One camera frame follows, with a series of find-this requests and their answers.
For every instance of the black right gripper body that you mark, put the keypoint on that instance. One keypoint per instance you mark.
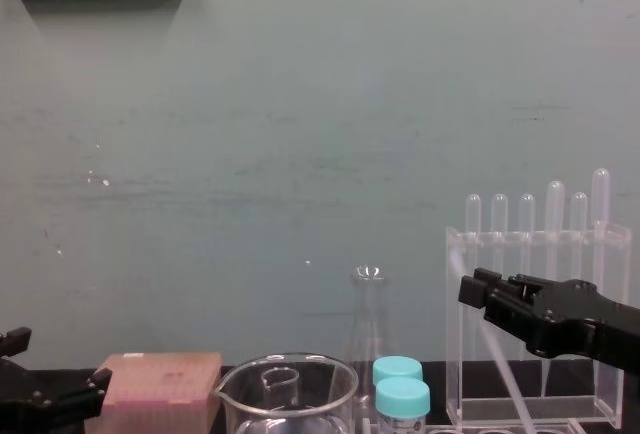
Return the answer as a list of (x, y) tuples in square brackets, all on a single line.
[(575, 319)]

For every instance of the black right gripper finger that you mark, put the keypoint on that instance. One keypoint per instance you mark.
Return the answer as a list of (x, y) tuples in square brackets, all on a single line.
[(505, 311), (487, 276)]

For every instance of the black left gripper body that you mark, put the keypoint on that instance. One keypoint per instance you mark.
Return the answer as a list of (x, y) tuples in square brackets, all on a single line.
[(25, 409)]

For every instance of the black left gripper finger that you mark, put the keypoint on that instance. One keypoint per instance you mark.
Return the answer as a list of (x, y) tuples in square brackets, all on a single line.
[(90, 396), (15, 341)]

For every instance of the clear glass stirring rod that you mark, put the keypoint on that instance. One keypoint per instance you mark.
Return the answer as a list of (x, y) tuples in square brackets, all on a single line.
[(505, 374)]

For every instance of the clear acrylic pipette rack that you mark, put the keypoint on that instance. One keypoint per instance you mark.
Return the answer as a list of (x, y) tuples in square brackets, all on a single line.
[(462, 354)]

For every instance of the pink pipette tip box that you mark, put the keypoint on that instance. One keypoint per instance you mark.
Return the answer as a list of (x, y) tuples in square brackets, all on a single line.
[(160, 379)]

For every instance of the clear plastic vial tray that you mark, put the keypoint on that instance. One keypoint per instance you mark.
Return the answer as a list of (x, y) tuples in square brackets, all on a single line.
[(475, 429)]

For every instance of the vial with teal cap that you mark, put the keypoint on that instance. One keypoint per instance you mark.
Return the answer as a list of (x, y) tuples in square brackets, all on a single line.
[(397, 368), (402, 396)]

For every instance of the tall clear plastic transfer pipette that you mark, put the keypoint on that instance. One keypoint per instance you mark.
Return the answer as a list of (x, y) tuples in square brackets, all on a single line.
[(601, 199)]

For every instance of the glass conical flask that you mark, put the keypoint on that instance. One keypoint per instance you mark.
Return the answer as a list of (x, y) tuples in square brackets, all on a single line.
[(370, 319)]

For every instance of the large glass beaker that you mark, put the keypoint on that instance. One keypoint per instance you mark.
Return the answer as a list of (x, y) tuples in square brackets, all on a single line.
[(235, 404)]

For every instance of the small glass beaker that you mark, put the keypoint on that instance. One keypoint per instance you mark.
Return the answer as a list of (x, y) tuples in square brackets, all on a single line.
[(280, 389)]

